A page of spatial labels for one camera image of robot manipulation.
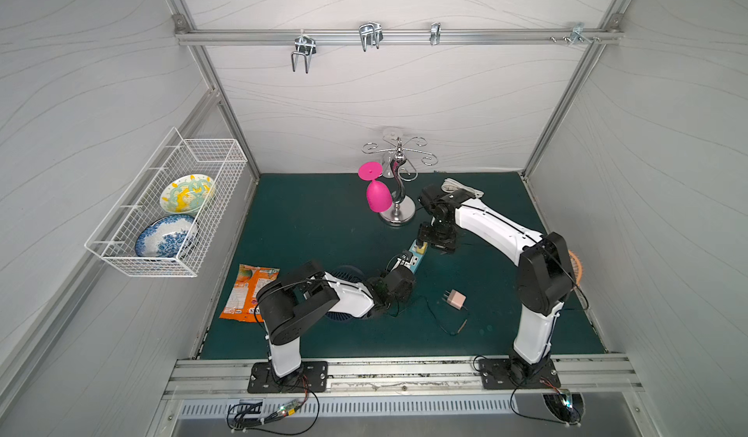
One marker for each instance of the left double metal hook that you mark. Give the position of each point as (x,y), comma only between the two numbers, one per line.
(305,48)

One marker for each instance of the pink USB plug adapter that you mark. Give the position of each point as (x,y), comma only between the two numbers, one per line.
(455,299)

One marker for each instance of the chrome glass holder stand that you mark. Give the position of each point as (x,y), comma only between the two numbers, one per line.
(398,169)

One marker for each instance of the aluminium rail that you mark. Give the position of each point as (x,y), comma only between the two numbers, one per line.
(392,37)
(393,376)

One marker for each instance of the white wire wall basket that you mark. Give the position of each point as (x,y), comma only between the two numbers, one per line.
(114,239)

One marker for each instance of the aluminium front rail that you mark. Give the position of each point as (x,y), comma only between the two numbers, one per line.
(393,376)

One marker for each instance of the middle double metal hook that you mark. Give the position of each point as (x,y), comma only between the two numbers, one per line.
(371,35)

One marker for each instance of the yellow green patterned plate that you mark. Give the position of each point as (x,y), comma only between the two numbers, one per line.
(187,195)

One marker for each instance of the blue white patterned plate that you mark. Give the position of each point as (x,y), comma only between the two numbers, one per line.
(168,237)

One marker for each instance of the aluminium top rail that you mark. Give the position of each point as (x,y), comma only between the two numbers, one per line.
(392,37)

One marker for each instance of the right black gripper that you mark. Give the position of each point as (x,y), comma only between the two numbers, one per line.
(436,238)

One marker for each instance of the light blue power strip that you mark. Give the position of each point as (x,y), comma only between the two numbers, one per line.
(417,252)

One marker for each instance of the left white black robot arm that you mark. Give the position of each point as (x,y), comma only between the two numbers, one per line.
(298,300)

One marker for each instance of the pink plastic wine glass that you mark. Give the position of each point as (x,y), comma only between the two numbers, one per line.
(378,195)

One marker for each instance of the double metal hook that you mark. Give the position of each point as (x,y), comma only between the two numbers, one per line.
(371,35)
(305,48)

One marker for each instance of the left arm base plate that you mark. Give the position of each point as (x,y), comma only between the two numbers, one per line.
(309,376)

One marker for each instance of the small single metal hook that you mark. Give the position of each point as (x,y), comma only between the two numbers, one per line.
(435,33)

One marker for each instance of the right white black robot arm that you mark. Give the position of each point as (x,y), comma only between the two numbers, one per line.
(545,274)

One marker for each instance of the right metal hook bracket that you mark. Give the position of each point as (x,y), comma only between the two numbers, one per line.
(576,37)

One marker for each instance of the orange snack packet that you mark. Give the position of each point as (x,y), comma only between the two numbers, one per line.
(242,302)

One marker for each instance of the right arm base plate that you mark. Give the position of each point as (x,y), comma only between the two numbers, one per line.
(509,373)

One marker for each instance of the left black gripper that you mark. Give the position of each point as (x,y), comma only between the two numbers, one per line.
(402,268)

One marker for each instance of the dark blue desk fan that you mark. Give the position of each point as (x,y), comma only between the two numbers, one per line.
(355,300)

